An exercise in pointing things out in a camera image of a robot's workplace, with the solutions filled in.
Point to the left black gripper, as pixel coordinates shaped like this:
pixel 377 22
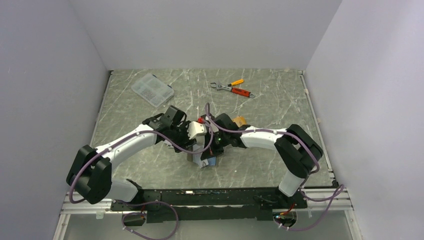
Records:
pixel 186 143

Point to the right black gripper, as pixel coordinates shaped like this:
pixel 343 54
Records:
pixel 213 152

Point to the grey card holder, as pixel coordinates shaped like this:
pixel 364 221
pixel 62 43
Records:
pixel 202 163

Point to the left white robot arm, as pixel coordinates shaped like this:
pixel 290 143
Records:
pixel 91 172

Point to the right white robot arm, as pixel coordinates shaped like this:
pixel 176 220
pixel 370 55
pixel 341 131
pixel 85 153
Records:
pixel 298 151

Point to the red adjustable wrench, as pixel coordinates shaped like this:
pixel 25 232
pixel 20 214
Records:
pixel 237 91

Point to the clear plastic organizer box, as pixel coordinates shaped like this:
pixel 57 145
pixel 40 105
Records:
pixel 153 90

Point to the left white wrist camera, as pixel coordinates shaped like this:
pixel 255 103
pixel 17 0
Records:
pixel 196 129

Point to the orange handled pliers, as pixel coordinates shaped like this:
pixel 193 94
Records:
pixel 228 85

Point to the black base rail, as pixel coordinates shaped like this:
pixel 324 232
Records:
pixel 259 203

